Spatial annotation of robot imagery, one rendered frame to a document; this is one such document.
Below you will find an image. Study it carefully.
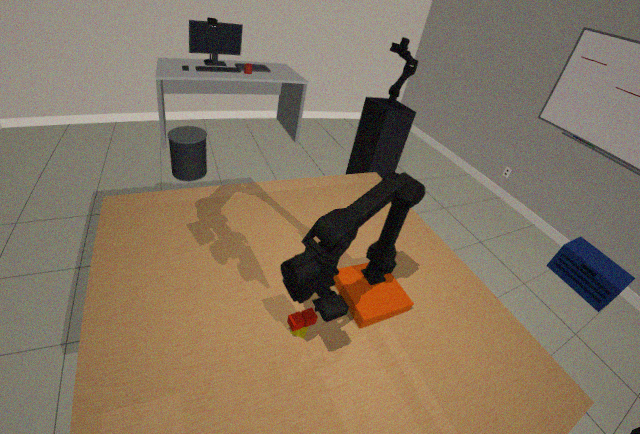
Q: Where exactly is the yellow cube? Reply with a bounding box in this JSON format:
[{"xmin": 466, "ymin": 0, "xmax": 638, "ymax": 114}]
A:
[{"xmin": 290, "ymin": 326, "xmax": 308, "ymax": 339}]

